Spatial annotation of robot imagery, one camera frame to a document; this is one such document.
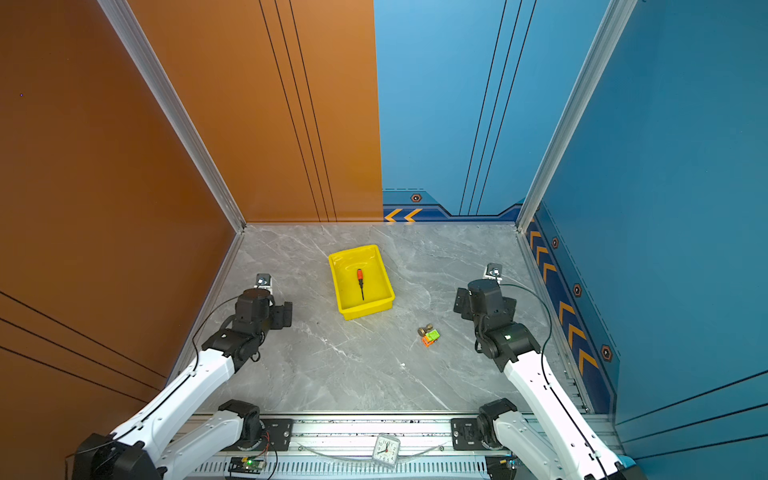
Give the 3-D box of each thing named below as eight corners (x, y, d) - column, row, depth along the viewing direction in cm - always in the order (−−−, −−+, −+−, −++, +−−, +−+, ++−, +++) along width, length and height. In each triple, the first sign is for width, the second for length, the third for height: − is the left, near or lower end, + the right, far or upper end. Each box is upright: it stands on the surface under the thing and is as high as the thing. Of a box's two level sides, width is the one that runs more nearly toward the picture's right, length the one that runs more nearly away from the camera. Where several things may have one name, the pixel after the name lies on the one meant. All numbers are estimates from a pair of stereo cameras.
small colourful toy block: (425, 347, 90) (426, 343, 88) (417, 332, 93) (417, 328, 91) (440, 340, 91) (441, 336, 89) (431, 326, 94) (432, 321, 92)
